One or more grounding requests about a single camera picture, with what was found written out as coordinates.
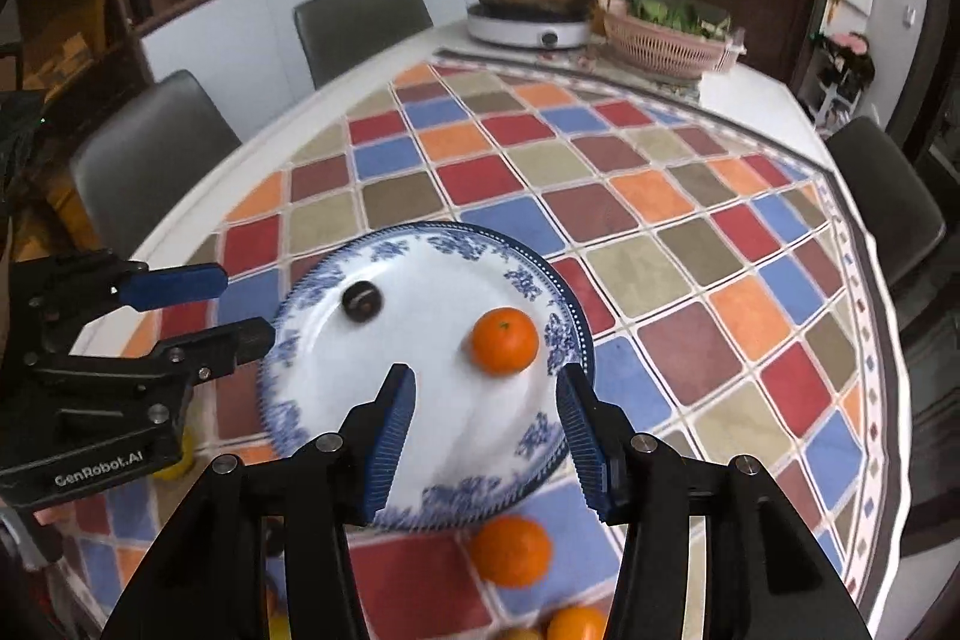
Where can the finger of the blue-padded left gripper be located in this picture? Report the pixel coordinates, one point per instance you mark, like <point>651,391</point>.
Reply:
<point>211,353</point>
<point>152,290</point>

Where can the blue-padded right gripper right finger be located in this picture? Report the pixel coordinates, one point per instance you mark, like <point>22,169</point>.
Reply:
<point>766,576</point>

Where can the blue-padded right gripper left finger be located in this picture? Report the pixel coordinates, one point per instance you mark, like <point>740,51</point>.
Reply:
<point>204,576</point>

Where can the dark plum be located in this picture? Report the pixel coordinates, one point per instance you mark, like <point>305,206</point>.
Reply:
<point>362,301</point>

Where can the small orange mandarin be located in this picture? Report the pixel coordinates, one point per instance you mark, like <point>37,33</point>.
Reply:
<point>577,623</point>

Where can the large orange mandarin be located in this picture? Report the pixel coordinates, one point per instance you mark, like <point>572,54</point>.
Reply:
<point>511,552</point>

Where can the small brown longan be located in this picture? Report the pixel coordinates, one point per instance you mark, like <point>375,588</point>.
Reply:
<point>520,633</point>

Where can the dark chair near left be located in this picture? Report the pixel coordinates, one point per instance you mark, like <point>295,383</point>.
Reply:
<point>141,162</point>

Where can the dark chair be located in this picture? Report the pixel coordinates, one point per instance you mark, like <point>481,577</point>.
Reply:
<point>141,162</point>
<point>338,35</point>
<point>895,205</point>

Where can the blue and white plate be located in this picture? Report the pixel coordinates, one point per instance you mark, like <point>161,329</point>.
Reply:
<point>477,443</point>

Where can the dark chair far left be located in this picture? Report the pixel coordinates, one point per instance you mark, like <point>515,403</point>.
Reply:
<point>338,35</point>

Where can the dark chair right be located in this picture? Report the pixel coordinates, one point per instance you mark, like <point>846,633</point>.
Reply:
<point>895,205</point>

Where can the white induction cooker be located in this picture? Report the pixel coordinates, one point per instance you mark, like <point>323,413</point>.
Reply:
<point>520,28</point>

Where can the pink basket with greens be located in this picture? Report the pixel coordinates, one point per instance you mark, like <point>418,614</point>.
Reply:
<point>680,39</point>

